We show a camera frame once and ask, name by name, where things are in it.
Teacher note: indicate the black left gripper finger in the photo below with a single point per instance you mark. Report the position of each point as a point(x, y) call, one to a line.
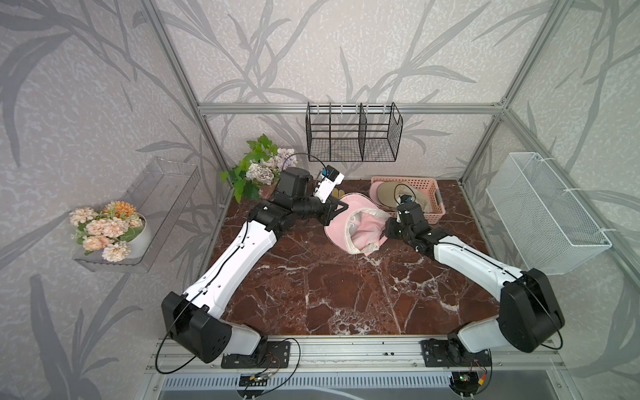
point(337, 204)
point(332, 213)

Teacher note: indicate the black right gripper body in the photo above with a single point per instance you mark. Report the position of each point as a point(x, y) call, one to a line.
point(395, 230)

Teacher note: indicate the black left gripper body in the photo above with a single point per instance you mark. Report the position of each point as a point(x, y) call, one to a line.
point(308, 206)

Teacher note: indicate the pink baseball cap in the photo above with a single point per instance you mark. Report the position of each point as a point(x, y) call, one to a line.
point(361, 228)

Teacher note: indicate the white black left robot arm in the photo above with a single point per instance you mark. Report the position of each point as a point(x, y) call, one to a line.
point(193, 318)

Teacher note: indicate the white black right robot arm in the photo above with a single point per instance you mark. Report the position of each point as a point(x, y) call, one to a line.
point(529, 312)

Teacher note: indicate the beige baseball cap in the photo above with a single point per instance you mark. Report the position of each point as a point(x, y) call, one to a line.
point(390, 194)

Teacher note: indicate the pink cap in basket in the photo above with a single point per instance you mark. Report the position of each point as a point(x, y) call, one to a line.
point(373, 192)

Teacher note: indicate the pink glass vase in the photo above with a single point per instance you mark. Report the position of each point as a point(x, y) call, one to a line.
point(265, 192)

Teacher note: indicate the pink plastic basket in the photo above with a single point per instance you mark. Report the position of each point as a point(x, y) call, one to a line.
point(428, 186)

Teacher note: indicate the green and lilac flower bouquet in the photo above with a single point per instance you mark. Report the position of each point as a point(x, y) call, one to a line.
point(261, 167)

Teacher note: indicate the white pot peach flowers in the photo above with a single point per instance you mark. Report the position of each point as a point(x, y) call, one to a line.
point(116, 232)

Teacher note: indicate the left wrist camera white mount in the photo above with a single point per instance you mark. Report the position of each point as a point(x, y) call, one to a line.
point(327, 181)

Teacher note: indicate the black wire wall basket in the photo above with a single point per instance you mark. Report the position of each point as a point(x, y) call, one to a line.
point(356, 133)

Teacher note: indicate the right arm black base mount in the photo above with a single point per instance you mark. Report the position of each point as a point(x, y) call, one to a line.
point(439, 353)

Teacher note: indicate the clear acrylic wall shelf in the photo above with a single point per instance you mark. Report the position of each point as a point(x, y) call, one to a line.
point(160, 194)

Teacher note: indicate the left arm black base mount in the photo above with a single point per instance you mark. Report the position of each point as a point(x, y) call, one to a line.
point(269, 354)

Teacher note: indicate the white mesh wall basket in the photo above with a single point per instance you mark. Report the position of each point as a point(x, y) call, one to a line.
point(549, 226)

